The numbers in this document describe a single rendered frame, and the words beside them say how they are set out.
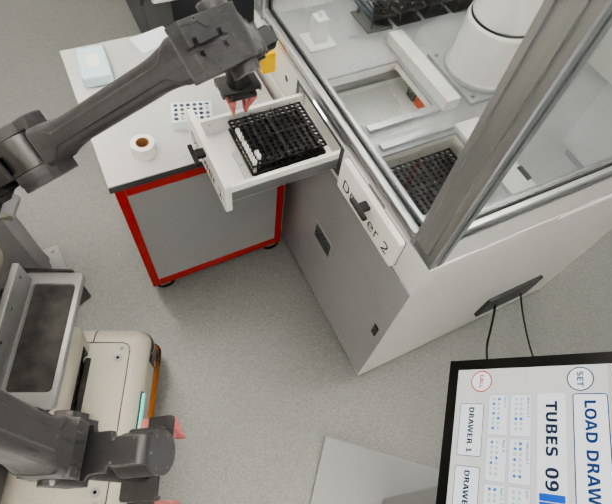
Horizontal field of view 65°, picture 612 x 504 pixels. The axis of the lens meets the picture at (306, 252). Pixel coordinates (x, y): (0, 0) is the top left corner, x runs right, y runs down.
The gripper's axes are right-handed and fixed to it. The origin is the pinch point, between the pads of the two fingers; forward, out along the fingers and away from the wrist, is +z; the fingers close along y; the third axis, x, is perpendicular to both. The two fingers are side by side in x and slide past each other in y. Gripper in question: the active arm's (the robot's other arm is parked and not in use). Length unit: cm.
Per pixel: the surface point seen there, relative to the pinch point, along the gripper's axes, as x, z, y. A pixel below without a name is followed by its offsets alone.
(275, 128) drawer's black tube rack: -2.5, 7.8, 9.6
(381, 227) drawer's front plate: -42.5, 7.5, 20.3
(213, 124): 7.5, 10.5, -4.9
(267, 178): -16.6, 9.3, 1.0
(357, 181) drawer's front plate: -29.1, 5.1, 20.4
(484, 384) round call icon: -86, -5, 14
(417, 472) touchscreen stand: -99, 94, 25
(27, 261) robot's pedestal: 22, 66, -73
